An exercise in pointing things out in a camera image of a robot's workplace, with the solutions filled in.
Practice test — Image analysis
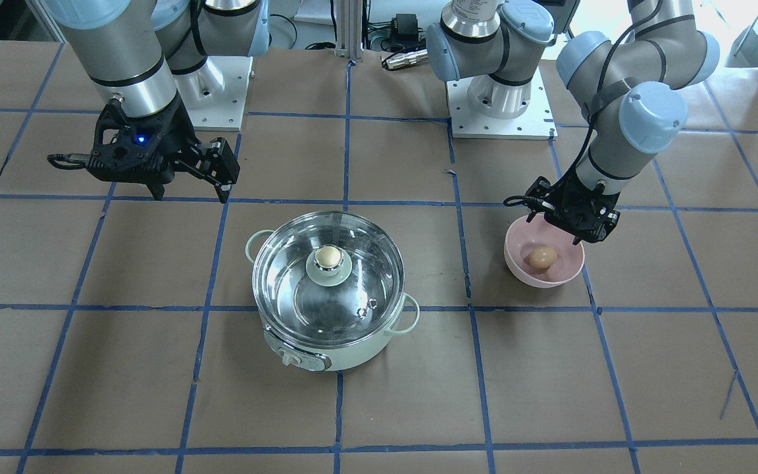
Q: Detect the aluminium frame post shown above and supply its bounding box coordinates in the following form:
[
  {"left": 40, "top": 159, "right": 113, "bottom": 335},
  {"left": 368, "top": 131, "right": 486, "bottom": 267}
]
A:
[{"left": 330, "top": 0, "right": 366, "bottom": 63}]

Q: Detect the brown egg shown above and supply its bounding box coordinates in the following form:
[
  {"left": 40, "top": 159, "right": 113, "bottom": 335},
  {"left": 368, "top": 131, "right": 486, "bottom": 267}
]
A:
[{"left": 524, "top": 246, "right": 559, "bottom": 272}]

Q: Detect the glass pot lid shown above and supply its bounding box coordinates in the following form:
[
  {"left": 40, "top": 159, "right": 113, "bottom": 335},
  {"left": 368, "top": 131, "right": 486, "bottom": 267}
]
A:
[{"left": 251, "top": 211, "right": 406, "bottom": 348}]

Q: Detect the pink bowl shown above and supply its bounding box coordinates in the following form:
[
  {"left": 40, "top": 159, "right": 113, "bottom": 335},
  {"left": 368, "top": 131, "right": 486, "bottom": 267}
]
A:
[{"left": 503, "top": 215, "right": 586, "bottom": 288}]

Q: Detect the black power adapter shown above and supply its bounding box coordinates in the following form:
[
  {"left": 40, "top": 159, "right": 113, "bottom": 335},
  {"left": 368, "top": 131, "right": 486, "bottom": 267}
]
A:
[{"left": 390, "top": 13, "right": 419, "bottom": 42}]

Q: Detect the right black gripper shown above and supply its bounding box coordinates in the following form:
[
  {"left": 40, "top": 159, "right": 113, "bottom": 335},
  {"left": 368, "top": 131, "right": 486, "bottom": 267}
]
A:
[{"left": 47, "top": 99, "right": 240, "bottom": 203}]

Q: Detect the silver metal cylinder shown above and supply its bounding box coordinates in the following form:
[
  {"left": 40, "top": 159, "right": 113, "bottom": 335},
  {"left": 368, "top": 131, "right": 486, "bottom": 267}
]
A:
[{"left": 381, "top": 49, "right": 429, "bottom": 71}]

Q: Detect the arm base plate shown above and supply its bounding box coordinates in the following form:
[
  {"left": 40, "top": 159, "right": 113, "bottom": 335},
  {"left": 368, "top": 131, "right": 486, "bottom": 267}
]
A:
[
  {"left": 174, "top": 56, "right": 253, "bottom": 132},
  {"left": 446, "top": 69, "right": 557, "bottom": 140}
]

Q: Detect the pale green electric pot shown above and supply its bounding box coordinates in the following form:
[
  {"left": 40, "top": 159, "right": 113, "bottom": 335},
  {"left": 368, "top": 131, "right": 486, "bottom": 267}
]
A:
[{"left": 245, "top": 211, "right": 420, "bottom": 372}]

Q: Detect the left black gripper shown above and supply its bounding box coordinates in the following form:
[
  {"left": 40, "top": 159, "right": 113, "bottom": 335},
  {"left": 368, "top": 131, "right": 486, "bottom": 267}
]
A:
[{"left": 503, "top": 173, "right": 620, "bottom": 246}]

